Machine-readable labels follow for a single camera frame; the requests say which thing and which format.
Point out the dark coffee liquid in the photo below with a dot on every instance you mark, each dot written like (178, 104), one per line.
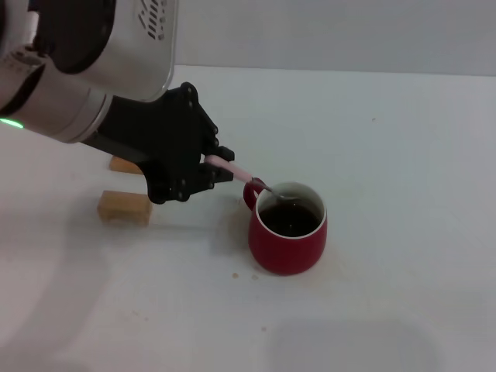
(290, 221)

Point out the orange stained wooden block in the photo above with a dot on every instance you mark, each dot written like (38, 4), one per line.
(124, 166)

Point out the silver black wrist camera housing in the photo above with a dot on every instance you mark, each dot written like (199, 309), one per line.
(116, 42)

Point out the red ceramic cup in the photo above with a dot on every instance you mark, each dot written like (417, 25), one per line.
(286, 255)

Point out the pale notched wooden block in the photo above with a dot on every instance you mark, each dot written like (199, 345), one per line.
(124, 205)

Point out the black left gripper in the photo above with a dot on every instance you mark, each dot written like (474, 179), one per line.
(155, 135)

